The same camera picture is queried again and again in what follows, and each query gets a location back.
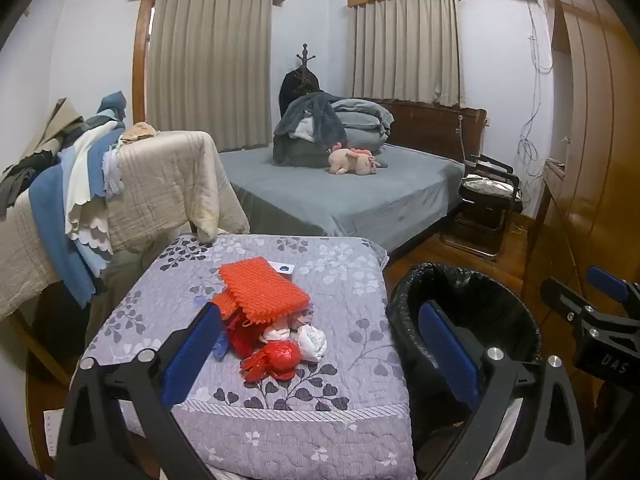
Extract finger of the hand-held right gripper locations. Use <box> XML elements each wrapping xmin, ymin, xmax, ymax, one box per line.
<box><xmin>540</xmin><ymin>276</ymin><xmax>609</xmax><ymax>332</ymax></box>
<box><xmin>586</xmin><ymin>265</ymin><xmax>640</xmax><ymax>312</ymax></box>

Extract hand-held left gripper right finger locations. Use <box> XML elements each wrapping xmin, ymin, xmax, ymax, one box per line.
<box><xmin>418</xmin><ymin>300</ymin><xmax>587</xmax><ymax>480</ymax></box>

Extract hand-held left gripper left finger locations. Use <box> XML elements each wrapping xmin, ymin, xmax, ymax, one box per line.
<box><xmin>54</xmin><ymin>302</ymin><xmax>223</xmax><ymax>480</ymax></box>

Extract black-lined trash bin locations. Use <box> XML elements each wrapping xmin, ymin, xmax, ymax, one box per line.
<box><xmin>386</xmin><ymin>261</ymin><xmax>544</xmax><ymax>466</ymax></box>

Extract red plastic bag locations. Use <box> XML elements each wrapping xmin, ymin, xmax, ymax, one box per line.
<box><xmin>241</xmin><ymin>341</ymin><xmax>302</xmax><ymax>382</ymax></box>

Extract white tissue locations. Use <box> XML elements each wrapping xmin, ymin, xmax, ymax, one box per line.
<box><xmin>298</xmin><ymin>325</ymin><xmax>327</xmax><ymax>362</ymax></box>
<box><xmin>262</xmin><ymin>325</ymin><xmax>293</xmax><ymax>346</ymax></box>

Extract orange foam net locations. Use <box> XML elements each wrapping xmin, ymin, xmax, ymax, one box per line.
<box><xmin>210</xmin><ymin>256</ymin><xmax>312</xmax><ymax>331</ymax></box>

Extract black folding chair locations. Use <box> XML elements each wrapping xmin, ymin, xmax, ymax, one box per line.
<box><xmin>440</xmin><ymin>155</ymin><xmax>525</xmax><ymax>261</ymax></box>

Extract wooden side desk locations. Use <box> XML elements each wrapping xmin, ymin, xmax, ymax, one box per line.
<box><xmin>532</xmin><ymin>157</ymin><xmax>568</xmax><ymax>241</ymax></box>

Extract grey floral quilted cover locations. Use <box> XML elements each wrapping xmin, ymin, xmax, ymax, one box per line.
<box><xmin>75</xmin><ymin>234</ymin><xmax>418</xmax><ymax>480</ymax></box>

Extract white chair cushion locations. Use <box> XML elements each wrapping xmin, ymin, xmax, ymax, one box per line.
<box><xmin>462</xmin><ymin>175</ymin><xmax>516</xmax><ymax>196</ymax></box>

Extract wooden wardrobe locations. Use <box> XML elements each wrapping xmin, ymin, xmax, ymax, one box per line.
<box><xmin>522</xmin><ymin>0</ymin><xmax>640</xmax><ymax>321</ymax></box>

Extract beige quilt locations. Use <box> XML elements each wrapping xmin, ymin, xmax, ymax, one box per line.
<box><xmin>0</xmin><ymin>130</ymin><xmax>251</xmax><ymax>318</ymax></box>

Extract wooden bed with grey sheet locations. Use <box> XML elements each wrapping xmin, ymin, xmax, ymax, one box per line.
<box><xmin>217</xmin><ymin>100</ymin><xmax>488</xmax><ymax>256</ymax></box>

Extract light blue scalloped cloth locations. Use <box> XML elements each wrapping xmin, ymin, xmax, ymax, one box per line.
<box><xmin>100</xmin><ymin>145</ymin><xmax>126</xmax><ymax>198</ymax></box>

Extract pink plush toy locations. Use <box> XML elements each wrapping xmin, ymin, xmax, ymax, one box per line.
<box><xmin>327</xmin><ymin>142</ymin><xmax>388</xmax><ymax>176</ymax></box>

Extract dark green pillow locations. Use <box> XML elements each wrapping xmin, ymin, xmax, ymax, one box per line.
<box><xmin>280</xmin><ymin>137</ymin><xmax>346</xmax><ymax>168</ymax></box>

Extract small tan cloth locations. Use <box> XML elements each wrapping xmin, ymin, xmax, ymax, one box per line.
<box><xmin>120</xmin><ymin>121</ymin><xmax>158</xmax><ymax>145</ymax></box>

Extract grey pillow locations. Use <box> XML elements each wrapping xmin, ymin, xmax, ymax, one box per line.
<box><xmin>345</xmin><ymin>127</ymin><xmax>391</xmax><ymax>157</ymax></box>

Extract dark grey clothes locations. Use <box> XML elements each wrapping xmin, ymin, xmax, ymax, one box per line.
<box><xmin>0</xmin><ymin>152</ymin><xmax>63</xmax><ymax>218</ymax></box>

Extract folded grey duvet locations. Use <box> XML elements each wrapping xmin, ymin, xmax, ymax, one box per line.
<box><xmin>330</xmin><ymin>97</ymin><xmax>396</xmax><ymax>136</ymax></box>

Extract blue grey cloth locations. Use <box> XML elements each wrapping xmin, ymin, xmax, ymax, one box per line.
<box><xmin>96</xmin><ymin>91</ymin><xmax>128</xmax><ymax>123</ymax></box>

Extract dark grey fleece blanket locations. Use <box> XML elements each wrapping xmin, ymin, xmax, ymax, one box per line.
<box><xmin>272</xmin><ymin>91</ymin><xmax>348</xmax><ymax>166</ymax></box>

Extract tan fabric sheet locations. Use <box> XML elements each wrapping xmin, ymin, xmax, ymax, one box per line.
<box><xmin>22</xmin><ymin>97</ymin><xmax>86</xmax><ymax>161</ymax></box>

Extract black coat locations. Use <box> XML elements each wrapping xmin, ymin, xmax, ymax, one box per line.
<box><xmin>278</xmin><ymin>67</ymin><xmax>323</xmax><ymax>126</ymax></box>

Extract wide beige curtain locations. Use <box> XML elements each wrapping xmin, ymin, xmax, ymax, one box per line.
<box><xmin>147</xmin><ymin>0</ymin><xmax>273</xmax><ymax>153</ymax></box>

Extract narrow beige curtain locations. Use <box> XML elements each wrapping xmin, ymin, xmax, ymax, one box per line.
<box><xmin>352</xmin><ymin>0</ymin><xmax>466</xmax><ymax>107</ymax></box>

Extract wooden coat rack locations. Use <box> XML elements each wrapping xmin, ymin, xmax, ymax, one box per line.
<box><xmin>292</xmin><ymin>43</ymin><xmax>318</xmax><ymax>96</ymax></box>

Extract wooden chair frame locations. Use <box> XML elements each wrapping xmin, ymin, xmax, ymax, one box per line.
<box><xmin>5</xmin><ymin>280</ymin><xmax>101</xmax><ymax>461</ymax></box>

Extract hanging wall cables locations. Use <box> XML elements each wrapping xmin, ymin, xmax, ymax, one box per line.
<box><xmin>517</xmin><ymin>0</ymin><xmax>556</xmax><ymax>181</ymax></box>

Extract white charging cable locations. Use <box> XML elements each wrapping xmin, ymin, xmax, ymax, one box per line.
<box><xmin>455</xmin><ymin>114</ymin><xmax>471</xmax><ymax>163</ymax></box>

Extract wooden window frame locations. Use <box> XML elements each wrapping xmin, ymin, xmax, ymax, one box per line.
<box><xmin>132</xmin><ymin>0</ymin><xmax>156</xmax><ymax>133</ymax></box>

